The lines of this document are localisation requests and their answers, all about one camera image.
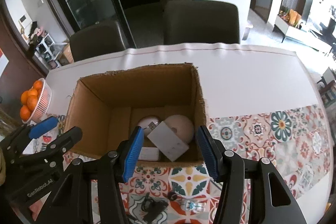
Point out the white plug power adapter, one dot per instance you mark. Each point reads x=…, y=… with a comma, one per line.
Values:
x=149, y=154

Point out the dark chair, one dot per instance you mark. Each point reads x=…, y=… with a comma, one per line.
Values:
x=99, y=39
x=200, y=21

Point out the dark chair left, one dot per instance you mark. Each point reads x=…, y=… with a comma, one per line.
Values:
x=99, y=39

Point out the white shoe rack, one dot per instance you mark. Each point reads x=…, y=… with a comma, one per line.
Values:
x=48, y=50

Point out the small blue white figurine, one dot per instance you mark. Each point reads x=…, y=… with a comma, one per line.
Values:
x=193, y=206

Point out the dark chair right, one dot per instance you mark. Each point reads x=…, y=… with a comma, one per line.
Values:
x=200, y=21

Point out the white USB hub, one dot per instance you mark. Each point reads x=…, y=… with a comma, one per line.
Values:
x=167, y=142

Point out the round white device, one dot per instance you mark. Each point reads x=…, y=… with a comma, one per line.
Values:
x=148, y=124

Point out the black power adapter with cable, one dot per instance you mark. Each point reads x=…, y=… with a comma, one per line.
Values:
x=144, y=209

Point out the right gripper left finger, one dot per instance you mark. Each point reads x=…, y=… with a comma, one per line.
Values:
x=70, y=200

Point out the brown cardboard box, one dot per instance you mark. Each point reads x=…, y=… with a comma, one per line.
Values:
x=108, y=106

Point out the white TV console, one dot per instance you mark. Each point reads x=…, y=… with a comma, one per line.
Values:
x=301, y=36

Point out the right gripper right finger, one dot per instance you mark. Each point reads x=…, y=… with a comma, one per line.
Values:
x=271, y=200

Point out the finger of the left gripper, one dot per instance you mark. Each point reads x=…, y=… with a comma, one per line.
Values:
x=54, y=151
x=42, y=126

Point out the orange fruit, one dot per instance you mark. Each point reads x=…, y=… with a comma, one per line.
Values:
x=24, y=97
x=32, y=102
x=25, y=113
x=38, y=85

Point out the round beige device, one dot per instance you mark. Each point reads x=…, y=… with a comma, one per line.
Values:
x=181, y=126

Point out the patterned tile tablecloth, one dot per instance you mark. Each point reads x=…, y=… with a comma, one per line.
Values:
x=259, y=102

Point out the white basket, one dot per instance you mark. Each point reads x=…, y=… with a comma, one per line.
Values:
x=44, y=95

